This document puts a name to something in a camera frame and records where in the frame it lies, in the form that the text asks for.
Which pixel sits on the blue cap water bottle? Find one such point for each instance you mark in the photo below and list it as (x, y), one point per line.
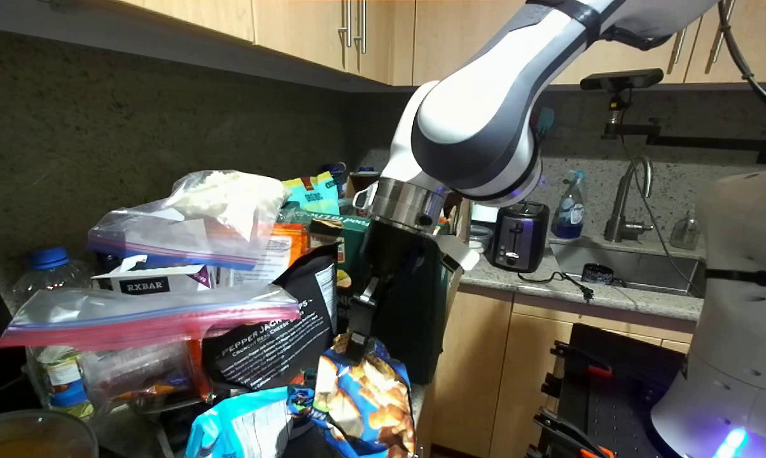
(53, 267)

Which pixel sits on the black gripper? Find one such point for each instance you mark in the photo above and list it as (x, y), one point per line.
(403, 254)

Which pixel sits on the light blue plastic bag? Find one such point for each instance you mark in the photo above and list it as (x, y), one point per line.
(237, 422)

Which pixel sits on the blue label bottle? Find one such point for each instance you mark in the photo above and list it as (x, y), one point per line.
(65, 384)

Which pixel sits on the black toaster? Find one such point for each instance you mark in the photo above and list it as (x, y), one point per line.
(520, 236)

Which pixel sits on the wooden lower drawers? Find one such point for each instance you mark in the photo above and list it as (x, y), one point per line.
(484, 371)

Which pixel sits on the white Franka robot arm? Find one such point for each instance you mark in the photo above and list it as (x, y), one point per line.
(484, 109)

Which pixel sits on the purple tinted zip bag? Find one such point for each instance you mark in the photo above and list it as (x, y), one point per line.
(188, 223)

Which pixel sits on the blue spray bottle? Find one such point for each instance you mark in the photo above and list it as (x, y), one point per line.
(569, 211)

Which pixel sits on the blue snack wrapper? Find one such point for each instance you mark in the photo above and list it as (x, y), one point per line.
(364, 398)

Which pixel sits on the black stereo camera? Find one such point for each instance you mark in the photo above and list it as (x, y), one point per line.
(623, 80)

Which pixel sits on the cardboard organic greens box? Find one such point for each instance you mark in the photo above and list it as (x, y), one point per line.
(417, 338)

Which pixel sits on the metal faucet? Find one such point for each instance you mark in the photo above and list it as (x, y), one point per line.
(627, 198)

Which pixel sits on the black snack bag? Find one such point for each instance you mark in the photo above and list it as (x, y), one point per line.
(272, 338)

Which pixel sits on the steel sink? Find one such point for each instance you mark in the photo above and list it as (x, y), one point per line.
(644, 267)

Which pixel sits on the black cart orange clips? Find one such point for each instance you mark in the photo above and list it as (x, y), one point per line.
(601, 389)

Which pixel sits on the wooden upper cabinets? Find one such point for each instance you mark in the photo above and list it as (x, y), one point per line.
(314, 25)

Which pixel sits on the round bowl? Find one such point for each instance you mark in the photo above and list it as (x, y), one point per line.
(30, 435)

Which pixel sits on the teal food carton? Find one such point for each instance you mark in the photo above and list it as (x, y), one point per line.
(312, 193)

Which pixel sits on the pink seal zip bag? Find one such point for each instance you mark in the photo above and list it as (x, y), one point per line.
(144, 312)

